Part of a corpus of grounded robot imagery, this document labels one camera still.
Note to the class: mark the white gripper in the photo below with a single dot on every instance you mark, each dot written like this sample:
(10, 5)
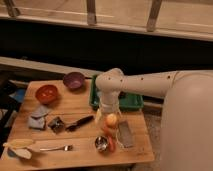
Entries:
(106, 108)

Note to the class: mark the orange red pepper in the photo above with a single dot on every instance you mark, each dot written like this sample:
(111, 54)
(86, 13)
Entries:
(112, 146)

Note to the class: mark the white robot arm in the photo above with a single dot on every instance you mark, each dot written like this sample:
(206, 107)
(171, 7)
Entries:
(186, 141)

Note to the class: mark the metal cup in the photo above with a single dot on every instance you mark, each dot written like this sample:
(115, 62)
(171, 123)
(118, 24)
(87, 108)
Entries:
(101, 143)

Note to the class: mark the orange ball fruit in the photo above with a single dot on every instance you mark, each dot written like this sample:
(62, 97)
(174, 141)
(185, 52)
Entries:
(111, 120)

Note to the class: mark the green plastic tray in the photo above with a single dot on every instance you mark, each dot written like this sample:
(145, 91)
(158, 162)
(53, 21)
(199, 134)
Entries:
(127, 101)

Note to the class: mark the grey sponge block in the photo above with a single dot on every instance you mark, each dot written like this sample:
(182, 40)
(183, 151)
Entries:
(124, 134)

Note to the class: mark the purple bowl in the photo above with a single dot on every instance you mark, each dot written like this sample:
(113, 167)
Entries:
(74, 80)

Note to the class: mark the small dark metal object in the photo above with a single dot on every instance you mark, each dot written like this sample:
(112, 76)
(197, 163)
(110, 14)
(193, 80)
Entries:
(56, 125)

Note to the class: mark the metal fork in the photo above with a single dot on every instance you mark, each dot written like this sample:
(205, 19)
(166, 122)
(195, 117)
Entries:
(63, 148)

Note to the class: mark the red bowl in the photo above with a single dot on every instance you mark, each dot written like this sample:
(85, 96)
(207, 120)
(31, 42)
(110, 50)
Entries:
(46, 94)

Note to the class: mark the blue grey cloth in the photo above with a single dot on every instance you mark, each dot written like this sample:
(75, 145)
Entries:
(36, 120)

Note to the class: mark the yellow banana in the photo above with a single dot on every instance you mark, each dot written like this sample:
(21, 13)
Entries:
(19, 143)

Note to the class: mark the black handled tool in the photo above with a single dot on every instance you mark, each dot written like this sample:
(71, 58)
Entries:
(79, 123)

